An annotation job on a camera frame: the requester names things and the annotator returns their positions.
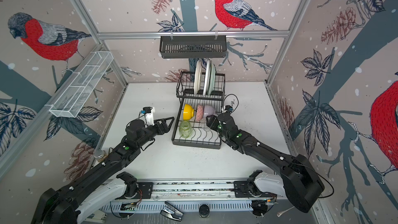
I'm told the pale green plate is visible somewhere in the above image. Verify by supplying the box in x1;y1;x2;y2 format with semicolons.
208;64;216;95

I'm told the yellow bowl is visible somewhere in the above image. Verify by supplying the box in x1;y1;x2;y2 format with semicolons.
183;104;194;121

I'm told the clear glass tumbler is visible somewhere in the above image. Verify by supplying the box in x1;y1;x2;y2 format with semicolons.
200;119;211;132

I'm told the lilac ceramic bowl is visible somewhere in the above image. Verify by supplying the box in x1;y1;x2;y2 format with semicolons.
203;105;216;119

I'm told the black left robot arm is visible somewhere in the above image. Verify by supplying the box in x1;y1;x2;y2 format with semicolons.
32;117;175;224

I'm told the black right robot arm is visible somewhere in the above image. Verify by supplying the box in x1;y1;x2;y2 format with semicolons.
206;113;325;213

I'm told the white plate blue rim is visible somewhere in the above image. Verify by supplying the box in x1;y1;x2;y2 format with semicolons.
203;60;212;96

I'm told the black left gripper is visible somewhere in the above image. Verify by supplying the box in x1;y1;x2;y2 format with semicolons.
137;116;174;148

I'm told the green glass tumbler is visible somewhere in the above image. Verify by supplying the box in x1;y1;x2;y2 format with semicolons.
179;120;193;139

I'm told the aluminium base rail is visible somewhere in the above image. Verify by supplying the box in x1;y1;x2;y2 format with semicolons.
100;179;280;218

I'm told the black two-tier dish rack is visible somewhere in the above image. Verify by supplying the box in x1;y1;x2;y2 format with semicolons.
172;72;226;149

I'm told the white wire mesh shelf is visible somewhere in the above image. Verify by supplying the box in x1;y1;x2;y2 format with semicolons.
49;51;114;118

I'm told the black hanging wall basket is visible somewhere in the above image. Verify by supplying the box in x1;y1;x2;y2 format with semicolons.
159;35;227;59

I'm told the metal spoon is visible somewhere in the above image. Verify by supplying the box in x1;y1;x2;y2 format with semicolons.
276;206;295;217

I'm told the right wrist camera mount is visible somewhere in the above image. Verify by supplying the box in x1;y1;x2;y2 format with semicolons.
223;105;234;114

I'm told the red patterned bowl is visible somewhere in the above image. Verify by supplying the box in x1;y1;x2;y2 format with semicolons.
195;104;204;122

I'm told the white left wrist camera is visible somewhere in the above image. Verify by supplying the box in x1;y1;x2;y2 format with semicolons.
141;107;155;125

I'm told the cream white plate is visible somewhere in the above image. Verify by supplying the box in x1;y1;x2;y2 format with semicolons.
193;59;202;95

